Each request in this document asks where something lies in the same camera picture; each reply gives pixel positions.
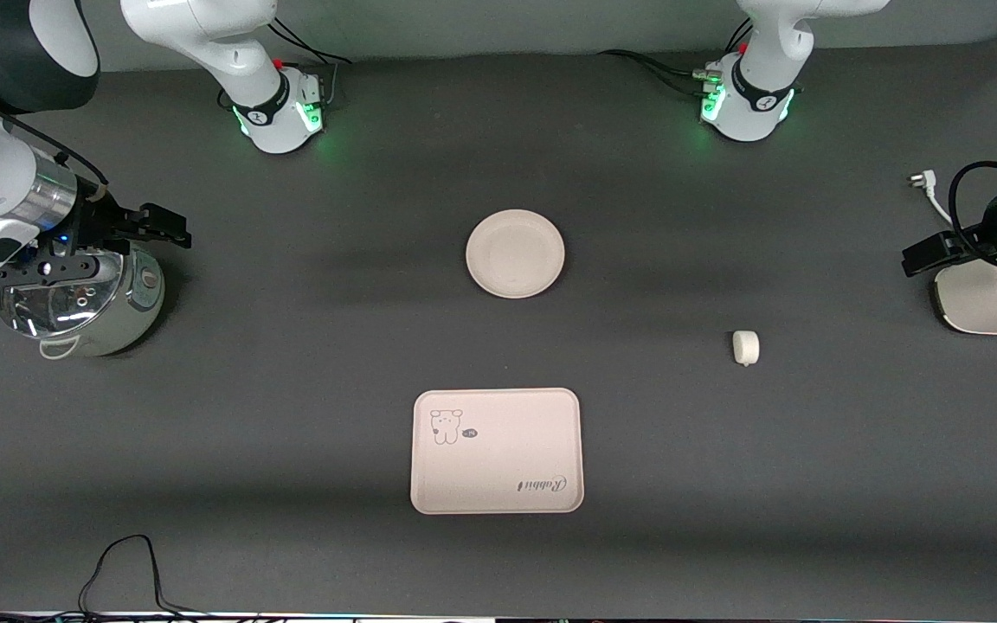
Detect round beige plate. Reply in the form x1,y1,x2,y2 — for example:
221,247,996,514
466,209,566,300

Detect beige rectangular rabbit tray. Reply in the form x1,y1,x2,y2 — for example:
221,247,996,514
410,388,585,516

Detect cream toaster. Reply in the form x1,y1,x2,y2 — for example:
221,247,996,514
933,258,997,337

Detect steel pot with glass lid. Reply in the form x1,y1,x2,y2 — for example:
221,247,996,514
31,242,167,361

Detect round glass pot lid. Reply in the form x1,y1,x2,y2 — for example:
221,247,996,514
0,251,125,340

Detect dark grey table mat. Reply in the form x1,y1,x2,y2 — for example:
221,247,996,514
0,30,997,620

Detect white toaster power cord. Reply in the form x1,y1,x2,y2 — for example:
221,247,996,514
908,170,956,228

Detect black right arm base cables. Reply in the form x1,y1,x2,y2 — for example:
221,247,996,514
267,17,354,109

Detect black arm base cables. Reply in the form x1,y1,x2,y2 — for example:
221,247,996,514
597,17,755,98
267,17,354,109

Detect thin black looped cable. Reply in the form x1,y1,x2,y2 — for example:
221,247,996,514
0,534,214,623

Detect black left arm base cables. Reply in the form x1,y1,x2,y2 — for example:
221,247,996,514
597,17,755,98

